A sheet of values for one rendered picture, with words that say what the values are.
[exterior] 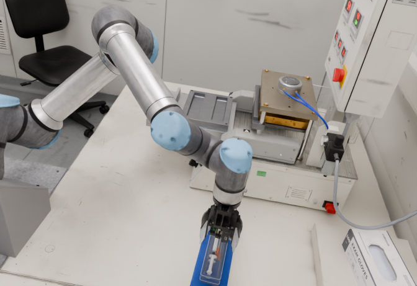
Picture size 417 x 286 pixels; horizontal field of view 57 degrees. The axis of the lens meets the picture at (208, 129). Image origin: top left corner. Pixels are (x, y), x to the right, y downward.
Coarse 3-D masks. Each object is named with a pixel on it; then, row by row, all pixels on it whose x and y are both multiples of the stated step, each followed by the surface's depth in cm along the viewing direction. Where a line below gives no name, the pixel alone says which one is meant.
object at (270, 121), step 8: (264, 120) 124; (272, 120) 123; (280, 120) 123; (288, 120) 122; (296, 120) 122; (304, 120) 123; (280, 128) 124; (288, 128) 124; (296, 128) 124; (304, 128) 123
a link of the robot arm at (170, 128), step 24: (96, 24) 93; (120, 24) 92; (120, 48) 89; (120, 72) 89; (144, 72) 85; (144, 96) 83; (168, 96) 83; (168, 120) 77; (168, 144) 76; (192, 144) 81
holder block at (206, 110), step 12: (192, 96) 140; (204, 96) 143; (216, 96) 142; (228, 96) 143; (192, 108) 136; (204, 108) 134; (216, 108) 138; (228, 108) 136; (192, 120) 128; (204, 120) 127; (216, 120) 128; (228, 120) 129
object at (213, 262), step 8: (216, 240) 112; (208, 248) 109; (216, 248) 110; (224, 248) 110; (208, 256) 107; (216, 256) 107; (224, 256) 108; (208, 264) 105; (216, 264) 105; (208, 272) 103; (216, 272) 103
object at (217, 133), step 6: (180, 90) 141; (174, 96) 135; (180, 96) 144; (186, 96) 144; (180, 102) 140; (234, 102) 145; (234, 108) 141; (234, 114) 138; (150, 126) 130; (198, 126) 129; (228, 126) 131; (210, 132) 128; (216, 132) 128; (222, 132) 128
